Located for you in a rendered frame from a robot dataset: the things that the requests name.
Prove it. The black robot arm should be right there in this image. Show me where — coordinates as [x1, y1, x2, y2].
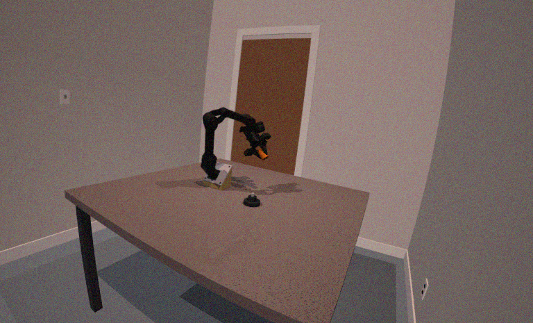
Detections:
[201, 107, 265, 180]

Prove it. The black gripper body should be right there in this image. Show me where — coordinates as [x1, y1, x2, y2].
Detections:
[244, 132, 271, 156]

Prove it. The orange knob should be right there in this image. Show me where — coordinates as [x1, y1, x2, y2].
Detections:
[257, 148, 268, 160]

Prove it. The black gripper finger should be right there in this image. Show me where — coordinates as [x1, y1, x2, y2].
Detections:
[259, 141, 268, 155]
[250, 150, 261, 159]

